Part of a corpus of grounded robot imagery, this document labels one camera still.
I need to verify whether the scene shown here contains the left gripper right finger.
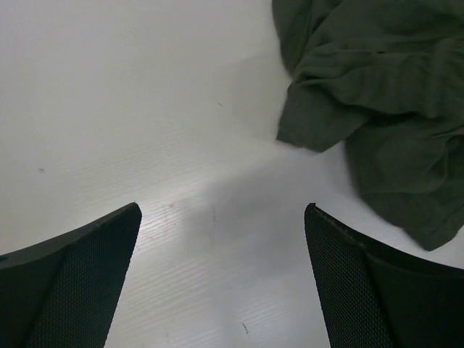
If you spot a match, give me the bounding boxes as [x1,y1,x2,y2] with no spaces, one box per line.
[304,203,463,348]

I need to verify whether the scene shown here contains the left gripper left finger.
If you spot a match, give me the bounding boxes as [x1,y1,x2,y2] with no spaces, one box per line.
[1,203,141,347]

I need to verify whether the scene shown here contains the dark green shorts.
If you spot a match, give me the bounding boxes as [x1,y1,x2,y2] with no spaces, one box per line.
[272,0,463,251]

